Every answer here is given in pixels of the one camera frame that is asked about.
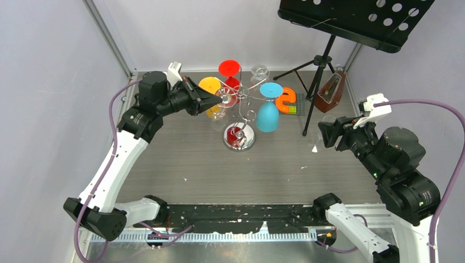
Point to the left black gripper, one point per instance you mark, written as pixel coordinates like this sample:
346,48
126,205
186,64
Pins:
200,101

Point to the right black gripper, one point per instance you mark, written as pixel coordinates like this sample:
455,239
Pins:
329,131

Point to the yellow wine glass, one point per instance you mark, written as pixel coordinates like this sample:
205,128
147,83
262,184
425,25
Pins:
211,85

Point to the clear wine glass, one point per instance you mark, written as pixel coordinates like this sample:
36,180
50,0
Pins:
228,98

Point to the chrome wine glass rack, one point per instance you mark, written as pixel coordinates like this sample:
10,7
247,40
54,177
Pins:
239,136

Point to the blue wine glass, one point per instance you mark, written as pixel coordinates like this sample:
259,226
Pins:
268,116

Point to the clear champagne flute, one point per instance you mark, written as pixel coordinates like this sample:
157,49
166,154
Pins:
318,146

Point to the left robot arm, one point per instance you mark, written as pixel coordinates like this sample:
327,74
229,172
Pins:
160,94

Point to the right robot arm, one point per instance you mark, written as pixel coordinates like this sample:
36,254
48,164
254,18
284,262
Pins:
410,198

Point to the red wine glass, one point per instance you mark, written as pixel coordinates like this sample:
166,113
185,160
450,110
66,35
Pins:
230,69

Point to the small clear glass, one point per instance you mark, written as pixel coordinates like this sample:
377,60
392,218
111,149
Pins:
260,75

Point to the brown wooden metronome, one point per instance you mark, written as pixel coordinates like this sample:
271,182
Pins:
329,96

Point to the grey lego baseplate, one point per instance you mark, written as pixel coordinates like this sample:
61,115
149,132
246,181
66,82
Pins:
300,104

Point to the green lego brick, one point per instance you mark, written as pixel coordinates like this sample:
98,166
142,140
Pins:
292,110

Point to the orange letter e toy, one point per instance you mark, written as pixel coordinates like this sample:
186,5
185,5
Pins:
286,99

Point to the black music stand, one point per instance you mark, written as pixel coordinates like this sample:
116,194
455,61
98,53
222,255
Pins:
382,25

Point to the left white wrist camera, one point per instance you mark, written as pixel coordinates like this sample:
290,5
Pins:
175,72

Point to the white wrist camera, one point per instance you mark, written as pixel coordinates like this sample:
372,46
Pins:
175,72
370,112

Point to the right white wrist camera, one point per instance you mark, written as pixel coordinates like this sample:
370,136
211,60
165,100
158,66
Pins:
370,112

